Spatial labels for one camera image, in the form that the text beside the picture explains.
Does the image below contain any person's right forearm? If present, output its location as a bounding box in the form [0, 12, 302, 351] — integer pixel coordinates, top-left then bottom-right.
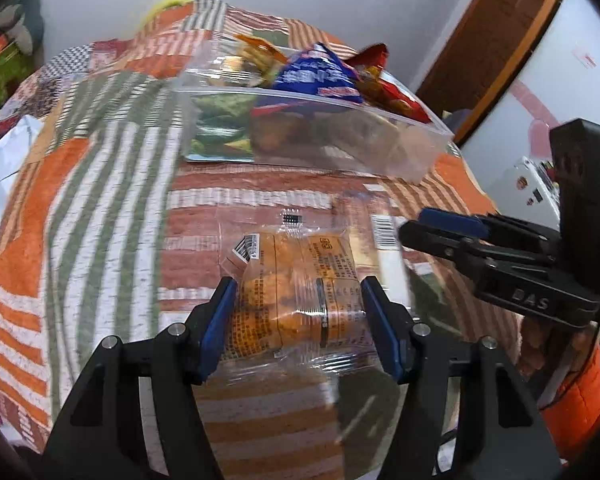
[540, 345, 600, 461]

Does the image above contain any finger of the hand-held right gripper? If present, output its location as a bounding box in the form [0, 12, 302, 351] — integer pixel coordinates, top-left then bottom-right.
[419, 207, 563, 261]
[399, 220, 556, 286]

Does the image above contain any patchwork striped blanket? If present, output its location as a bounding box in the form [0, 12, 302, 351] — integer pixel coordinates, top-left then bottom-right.
[0, 0, 526, 471]

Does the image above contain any yellow object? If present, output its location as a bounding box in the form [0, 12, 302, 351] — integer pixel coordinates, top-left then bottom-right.
[145, 0, 196, 21]

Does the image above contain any pink heart sticker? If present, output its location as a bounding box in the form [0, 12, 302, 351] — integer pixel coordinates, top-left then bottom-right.
[527, 117, 556, 161]

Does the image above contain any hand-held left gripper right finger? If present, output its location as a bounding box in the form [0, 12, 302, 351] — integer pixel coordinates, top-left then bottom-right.
[360, 275, 563, 480]

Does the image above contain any red snack packet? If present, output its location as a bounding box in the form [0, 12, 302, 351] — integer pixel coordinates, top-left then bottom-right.
[347, 44, 431, 123]

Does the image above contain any white plastic bag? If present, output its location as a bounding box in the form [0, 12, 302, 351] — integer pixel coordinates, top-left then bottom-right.
[0, 115, 43, 271]

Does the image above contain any person's right hand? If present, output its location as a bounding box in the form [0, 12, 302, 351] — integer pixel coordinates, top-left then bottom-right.
[517, 320, 596, 381]

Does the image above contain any clear snack packet with barcode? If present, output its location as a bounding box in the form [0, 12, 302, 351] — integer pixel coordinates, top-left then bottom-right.
[330, 185, 416, 271]

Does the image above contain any blue snack packet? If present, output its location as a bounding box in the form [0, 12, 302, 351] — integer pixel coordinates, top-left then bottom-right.
[252, 42, 366, 108]

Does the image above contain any clear plastic container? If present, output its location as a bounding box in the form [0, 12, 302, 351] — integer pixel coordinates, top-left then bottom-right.
[172, 42, 453, 183]

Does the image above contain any green pea snack packet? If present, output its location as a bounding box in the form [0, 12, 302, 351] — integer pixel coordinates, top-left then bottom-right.
[187, 92, 258, 161]

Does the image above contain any dark teal cushion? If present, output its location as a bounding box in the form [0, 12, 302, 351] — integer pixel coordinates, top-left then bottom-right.
[10, 0, 46, 56]

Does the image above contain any brown wooden door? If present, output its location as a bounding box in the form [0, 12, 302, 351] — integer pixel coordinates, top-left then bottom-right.
[415, 0, 568, 143]

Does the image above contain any orange biscuit packet clear wrapper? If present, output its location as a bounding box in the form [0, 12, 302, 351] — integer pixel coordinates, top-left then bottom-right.
[220, 220, 406, 373]

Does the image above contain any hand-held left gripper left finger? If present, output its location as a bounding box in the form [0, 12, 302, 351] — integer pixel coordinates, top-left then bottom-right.
[42, 276, 238, 480]

